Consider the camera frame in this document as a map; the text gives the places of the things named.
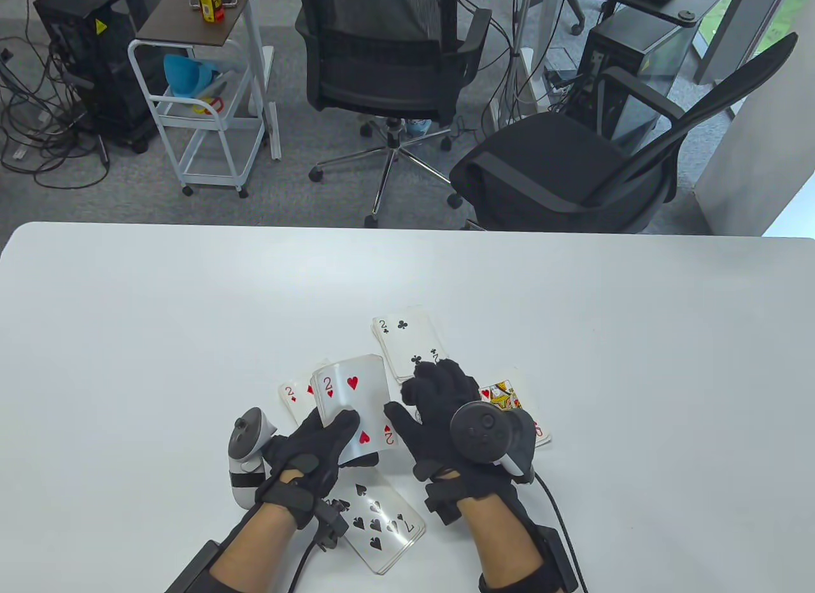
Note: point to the person's left hand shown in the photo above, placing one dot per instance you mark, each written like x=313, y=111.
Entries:
x=305, y=459

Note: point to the person's right hand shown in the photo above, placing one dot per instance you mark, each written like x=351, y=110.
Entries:
x=433, y=421

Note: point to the pile of face-up diamonds cards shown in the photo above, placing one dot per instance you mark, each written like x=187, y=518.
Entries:
x=294, y=402

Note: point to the pile of face-up hearts cards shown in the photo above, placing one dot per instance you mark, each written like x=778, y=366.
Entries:
x=503, y=392

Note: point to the stack of red-backed playing cards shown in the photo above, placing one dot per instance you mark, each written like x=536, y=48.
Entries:
x=356, y=395

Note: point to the pile of face-up clubs cards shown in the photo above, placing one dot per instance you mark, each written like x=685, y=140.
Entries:
x=407, y=335

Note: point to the pile of face-up spades cards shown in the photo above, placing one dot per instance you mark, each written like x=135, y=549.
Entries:
x=388, y=535

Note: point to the person's left forearm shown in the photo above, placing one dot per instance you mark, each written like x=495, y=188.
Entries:
x=255, y=548

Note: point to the person's right forearm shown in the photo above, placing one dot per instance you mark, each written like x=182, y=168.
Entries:
x=503, y=542

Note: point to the grey left hand controller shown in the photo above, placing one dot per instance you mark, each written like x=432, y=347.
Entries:
x=245, y=437

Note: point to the black padded office chair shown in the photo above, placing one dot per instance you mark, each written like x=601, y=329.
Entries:
x=547, y=153

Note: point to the black mesh back office chair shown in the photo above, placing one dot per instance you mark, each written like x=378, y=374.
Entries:
x=382, y=77

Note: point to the small black power adapter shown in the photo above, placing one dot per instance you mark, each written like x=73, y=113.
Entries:
x=560, y=78

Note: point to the blue plastic bowl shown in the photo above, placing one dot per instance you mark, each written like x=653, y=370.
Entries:
x=184, y=74

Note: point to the black chair base with casters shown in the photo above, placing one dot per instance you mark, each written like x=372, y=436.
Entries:
x=576, y=27

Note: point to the black computer tower yellow sticker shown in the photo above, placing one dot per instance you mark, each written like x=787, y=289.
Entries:
x=95, y=77

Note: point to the black glass side computer tower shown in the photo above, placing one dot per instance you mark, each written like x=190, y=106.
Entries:
x=662, y=48

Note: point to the brown top white side table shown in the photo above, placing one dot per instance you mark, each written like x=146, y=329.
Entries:
x=184, y=13

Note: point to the yellow and red packet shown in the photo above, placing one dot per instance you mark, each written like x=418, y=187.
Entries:
x=207, y=4

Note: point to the dark office desk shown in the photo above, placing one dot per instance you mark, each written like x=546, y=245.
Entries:
x=700, y=0

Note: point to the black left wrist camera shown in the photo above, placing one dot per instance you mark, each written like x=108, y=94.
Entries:
x=332, y=524

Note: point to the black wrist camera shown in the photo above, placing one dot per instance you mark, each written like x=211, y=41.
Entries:
x=332, y=524
x=442, y=504

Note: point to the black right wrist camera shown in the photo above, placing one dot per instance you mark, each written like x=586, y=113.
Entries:
x=442, y=504

